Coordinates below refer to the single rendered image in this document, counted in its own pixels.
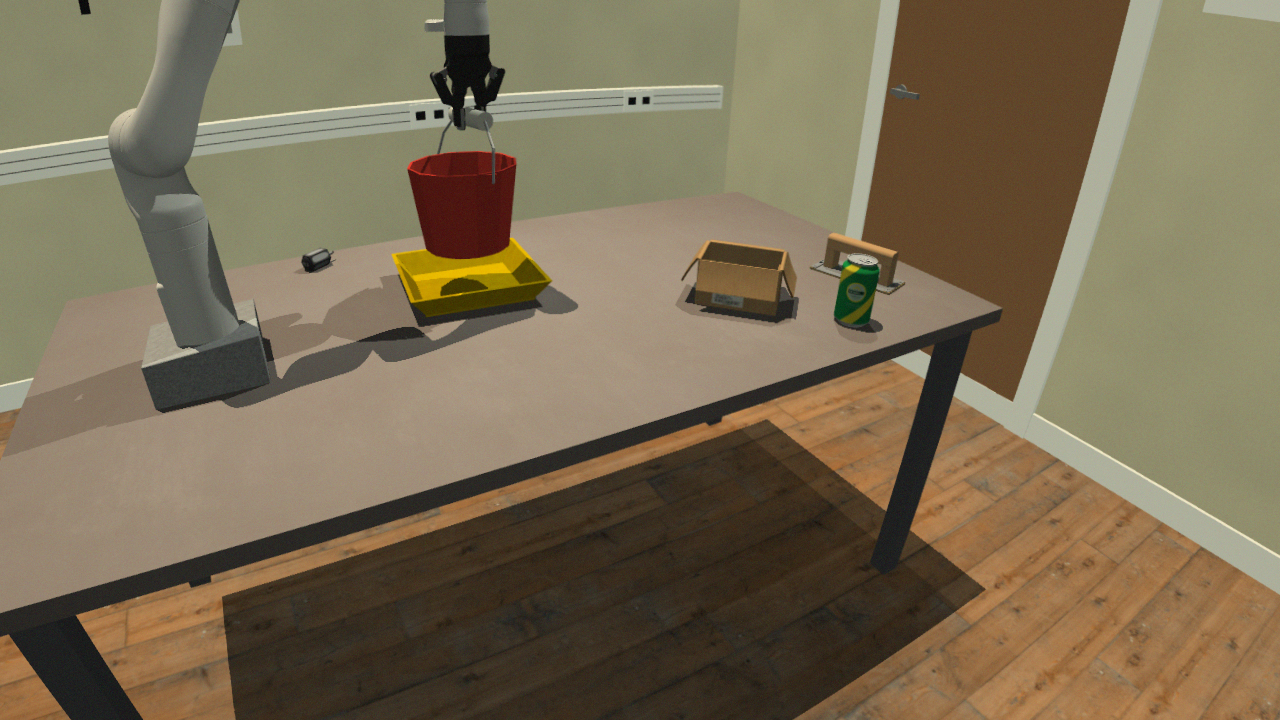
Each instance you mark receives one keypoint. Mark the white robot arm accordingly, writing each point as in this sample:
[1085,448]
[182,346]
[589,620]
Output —
[157,141]

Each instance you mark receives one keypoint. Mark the yellow square tray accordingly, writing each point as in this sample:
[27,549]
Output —
[509,276]

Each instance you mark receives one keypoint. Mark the open brown cardboard box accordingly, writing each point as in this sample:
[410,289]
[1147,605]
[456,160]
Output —
[742,281]

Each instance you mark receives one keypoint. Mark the green drink can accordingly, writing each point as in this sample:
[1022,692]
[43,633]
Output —
[856,292]

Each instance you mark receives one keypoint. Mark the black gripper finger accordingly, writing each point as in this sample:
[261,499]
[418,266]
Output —
[439,79]
[482,94]

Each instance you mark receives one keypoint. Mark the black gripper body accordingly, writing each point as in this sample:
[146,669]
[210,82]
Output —
[459,51]

